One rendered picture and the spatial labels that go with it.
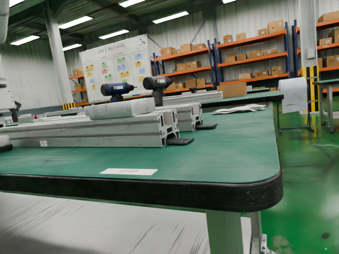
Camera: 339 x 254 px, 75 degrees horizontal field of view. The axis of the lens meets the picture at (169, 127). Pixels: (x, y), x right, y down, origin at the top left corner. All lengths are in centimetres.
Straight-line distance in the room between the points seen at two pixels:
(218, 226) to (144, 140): 27
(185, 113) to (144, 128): 19
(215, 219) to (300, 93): 385
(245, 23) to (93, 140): 1093
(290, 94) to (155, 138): 373
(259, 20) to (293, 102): 755
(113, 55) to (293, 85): 313
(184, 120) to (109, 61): 372
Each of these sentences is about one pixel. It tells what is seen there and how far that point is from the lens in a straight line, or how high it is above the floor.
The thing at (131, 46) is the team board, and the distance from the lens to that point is 411.
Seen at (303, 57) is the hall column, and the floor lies 134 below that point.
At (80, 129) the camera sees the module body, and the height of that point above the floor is 84.
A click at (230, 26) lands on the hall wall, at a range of 1147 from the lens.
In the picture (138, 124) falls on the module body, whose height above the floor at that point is 84.
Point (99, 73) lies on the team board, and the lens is 452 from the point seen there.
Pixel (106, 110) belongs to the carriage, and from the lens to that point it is 63.
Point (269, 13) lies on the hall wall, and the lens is 1142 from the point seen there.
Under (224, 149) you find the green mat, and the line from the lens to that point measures 47.
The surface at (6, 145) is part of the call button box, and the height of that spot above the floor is 80.
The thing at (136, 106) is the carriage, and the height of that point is 89.
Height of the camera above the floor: 91
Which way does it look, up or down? 8 degrees down
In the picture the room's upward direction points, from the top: 8 degrees counter-clockwise
